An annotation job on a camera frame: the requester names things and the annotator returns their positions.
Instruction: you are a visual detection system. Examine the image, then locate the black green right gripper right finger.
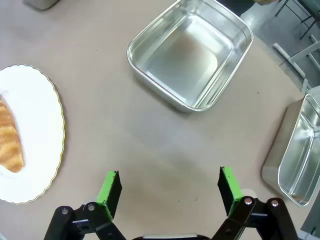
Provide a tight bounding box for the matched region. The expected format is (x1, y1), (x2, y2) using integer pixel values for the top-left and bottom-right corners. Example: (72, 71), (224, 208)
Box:
(210, 165), (299, 240)

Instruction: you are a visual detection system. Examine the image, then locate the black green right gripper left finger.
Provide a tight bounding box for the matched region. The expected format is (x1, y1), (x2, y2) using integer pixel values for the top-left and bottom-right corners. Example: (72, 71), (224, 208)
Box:
(43, 170), (127, 240)

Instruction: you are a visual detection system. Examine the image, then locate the deep silver metal container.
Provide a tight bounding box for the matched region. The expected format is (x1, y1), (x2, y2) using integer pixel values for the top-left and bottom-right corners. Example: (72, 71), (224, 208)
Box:
(260, 93), (320, 208)

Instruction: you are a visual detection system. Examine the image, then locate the rectangular silver metal container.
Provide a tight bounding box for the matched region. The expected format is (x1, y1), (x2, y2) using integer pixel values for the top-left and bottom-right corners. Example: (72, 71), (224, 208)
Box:
(126, 0), (254, 113)

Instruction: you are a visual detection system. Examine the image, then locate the grey container corner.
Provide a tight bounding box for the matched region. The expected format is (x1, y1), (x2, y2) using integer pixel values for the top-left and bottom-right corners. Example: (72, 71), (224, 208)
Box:
(22, 0), (61, 11)

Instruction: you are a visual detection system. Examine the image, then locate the white scalloped gold-rimmed plate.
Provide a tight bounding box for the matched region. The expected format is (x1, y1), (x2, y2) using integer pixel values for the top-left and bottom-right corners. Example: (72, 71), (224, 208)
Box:
(0, 64), (66, 205)

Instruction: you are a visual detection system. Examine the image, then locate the golden brown croissant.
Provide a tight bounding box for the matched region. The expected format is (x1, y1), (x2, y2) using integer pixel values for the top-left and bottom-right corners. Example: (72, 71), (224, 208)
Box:
(0, 94), (25, 173)

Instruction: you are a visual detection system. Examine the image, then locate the white metal frame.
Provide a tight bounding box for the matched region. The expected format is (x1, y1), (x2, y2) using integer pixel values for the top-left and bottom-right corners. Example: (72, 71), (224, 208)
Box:
(272, 33), (320, 93)

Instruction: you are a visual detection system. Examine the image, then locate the black metal chair frame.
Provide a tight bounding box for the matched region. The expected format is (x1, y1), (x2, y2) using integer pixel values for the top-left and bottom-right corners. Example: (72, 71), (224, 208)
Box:
(274, 0), (320, 41)

